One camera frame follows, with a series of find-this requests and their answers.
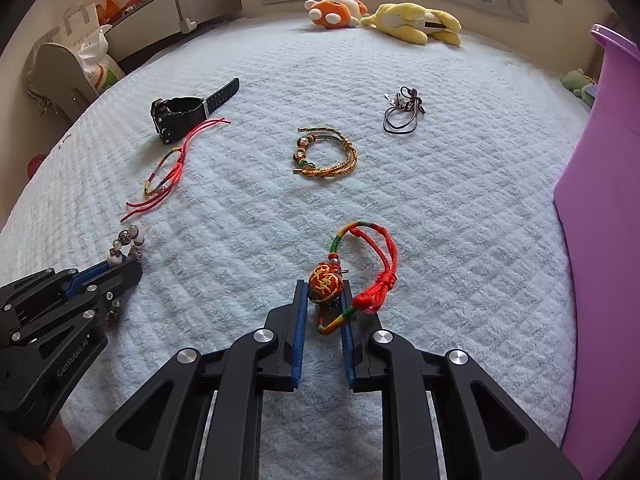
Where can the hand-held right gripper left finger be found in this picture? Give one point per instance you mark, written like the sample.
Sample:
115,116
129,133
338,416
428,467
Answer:
299,335

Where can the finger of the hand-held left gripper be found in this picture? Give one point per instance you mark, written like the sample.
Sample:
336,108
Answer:
120,277
85,274

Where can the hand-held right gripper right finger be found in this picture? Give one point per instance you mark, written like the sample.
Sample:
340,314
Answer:
346,355

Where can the black wrist watch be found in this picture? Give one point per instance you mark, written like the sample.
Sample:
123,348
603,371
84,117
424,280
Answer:
175,110

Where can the purple plastic basin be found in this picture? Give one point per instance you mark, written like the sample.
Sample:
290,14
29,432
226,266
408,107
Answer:
600,260

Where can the red basket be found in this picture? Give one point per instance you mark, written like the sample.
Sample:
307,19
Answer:
35,164

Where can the grey chair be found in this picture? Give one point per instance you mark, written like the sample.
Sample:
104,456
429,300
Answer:
55,80

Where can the light blue quilted bed blanket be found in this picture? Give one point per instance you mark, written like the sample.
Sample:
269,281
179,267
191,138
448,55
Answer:
250,85

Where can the white paper bag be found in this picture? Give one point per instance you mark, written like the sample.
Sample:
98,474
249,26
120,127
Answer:
75,30

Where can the orange and white plush toy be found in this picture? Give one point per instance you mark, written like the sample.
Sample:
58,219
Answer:
332,12

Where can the yellow plush toy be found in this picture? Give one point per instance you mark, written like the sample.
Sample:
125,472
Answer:
400,20

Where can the green plush toy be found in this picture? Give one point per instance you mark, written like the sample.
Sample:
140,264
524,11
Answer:
577,82

